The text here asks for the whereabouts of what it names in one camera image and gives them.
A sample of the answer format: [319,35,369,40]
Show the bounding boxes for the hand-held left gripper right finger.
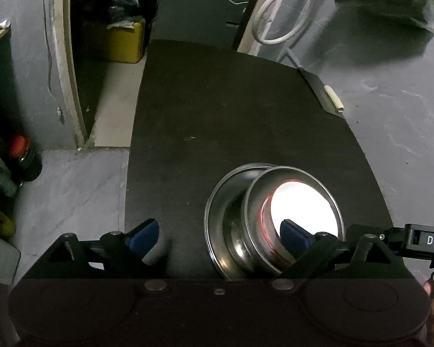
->
[271,219,413,291]

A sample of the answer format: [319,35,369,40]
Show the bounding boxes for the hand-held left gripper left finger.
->
[40,218,169,291]

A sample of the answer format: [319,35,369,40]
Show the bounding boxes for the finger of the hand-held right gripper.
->
[345,223,407,259]

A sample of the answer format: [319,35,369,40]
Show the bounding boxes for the stainless steel bowl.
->
[244,165,347,274]

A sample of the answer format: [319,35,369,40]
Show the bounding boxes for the large steel bowl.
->
[203,163,348,280]

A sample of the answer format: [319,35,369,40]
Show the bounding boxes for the white paper roll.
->
[323,85,346,112]

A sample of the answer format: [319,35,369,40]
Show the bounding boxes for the grey metal sheet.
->
[284,51,346,120]

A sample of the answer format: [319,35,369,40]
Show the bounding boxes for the grey container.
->
[0,231,22,283]

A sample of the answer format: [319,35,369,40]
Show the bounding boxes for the red cap bottle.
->
[7,134,43,183]

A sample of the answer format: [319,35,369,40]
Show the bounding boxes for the green bottle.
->
[0,168,20,198]

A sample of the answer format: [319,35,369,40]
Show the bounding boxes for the yellow box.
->
[101,20,147,64]

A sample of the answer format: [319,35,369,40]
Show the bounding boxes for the dark grey cabinet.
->
[152,0,261,56]

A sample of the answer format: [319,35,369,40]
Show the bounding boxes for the white hose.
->
[252,0,330,44]

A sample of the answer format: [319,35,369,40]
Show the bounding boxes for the thin black cable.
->
[41,0,56,96]

